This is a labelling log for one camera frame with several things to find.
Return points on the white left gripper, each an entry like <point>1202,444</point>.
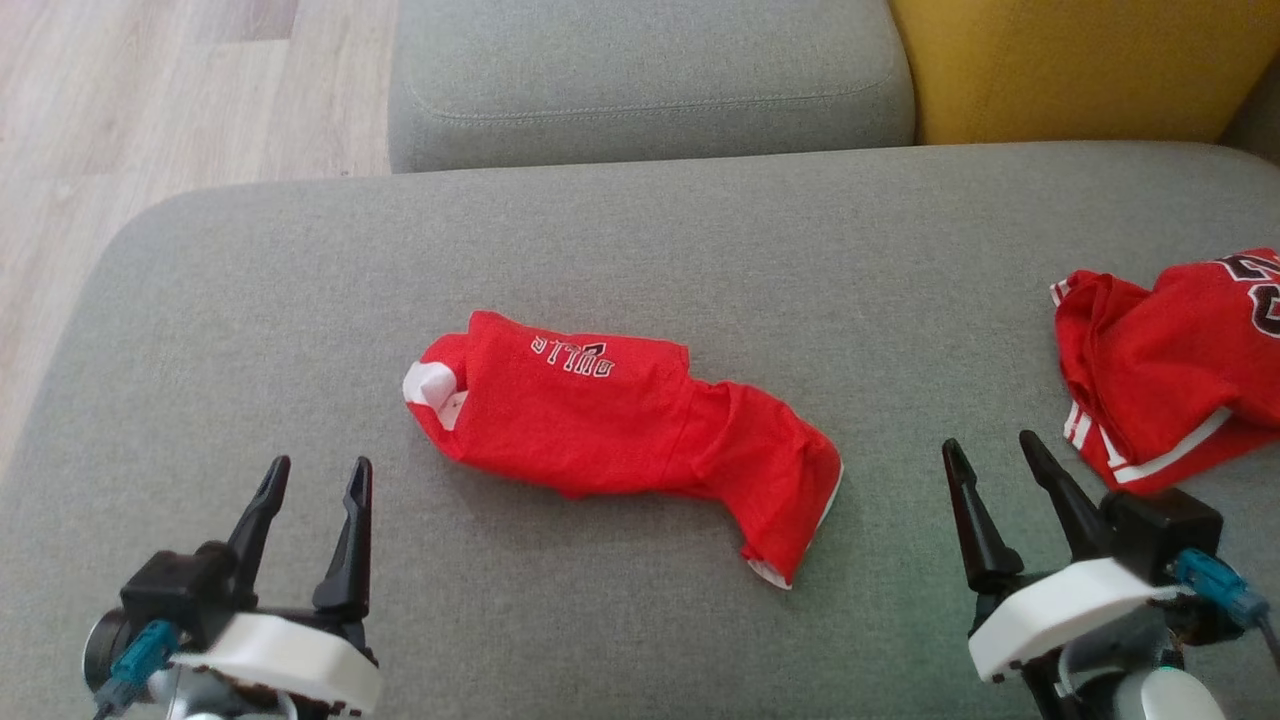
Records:
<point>290,650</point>

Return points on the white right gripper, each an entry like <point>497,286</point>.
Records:
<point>1060,610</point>

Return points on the red basketball jersey number 23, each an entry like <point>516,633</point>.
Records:
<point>1170,370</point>

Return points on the red Bulls 23 jersey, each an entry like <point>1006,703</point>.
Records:
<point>600,420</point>

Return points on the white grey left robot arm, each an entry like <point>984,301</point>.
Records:
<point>215,700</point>

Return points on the long yellow sofa back cushion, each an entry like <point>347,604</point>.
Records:
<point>1080,60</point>

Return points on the large grey sofa seat cushion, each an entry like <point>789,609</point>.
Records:
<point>650,70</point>

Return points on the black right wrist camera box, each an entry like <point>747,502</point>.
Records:
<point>1165,530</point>

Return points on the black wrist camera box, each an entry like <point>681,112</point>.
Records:
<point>175,590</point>
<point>1165,530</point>

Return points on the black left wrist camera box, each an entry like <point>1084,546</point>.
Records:
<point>175,590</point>

